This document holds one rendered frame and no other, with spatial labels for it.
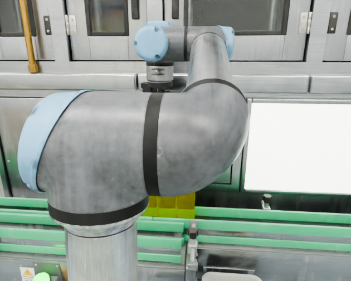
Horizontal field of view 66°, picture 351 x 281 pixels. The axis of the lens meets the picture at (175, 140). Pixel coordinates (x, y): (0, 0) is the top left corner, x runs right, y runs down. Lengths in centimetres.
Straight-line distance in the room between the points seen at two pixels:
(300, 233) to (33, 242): 80
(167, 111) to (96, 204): 12
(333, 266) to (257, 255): 23
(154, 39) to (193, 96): 35
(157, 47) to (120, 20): 38
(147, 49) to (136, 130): 38
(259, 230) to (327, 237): 20
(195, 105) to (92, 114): 10
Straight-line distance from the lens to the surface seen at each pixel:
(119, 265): 35
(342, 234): 99
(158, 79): 74
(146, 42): 62
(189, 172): 26
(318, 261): 100
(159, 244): 82
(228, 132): 28
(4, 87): 113
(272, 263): 97
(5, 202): 117
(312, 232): 96
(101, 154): 27
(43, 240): 94
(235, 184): 100
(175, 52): 63
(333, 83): 99
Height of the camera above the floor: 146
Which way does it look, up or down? 18 degrees down
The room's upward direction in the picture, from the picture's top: straight up
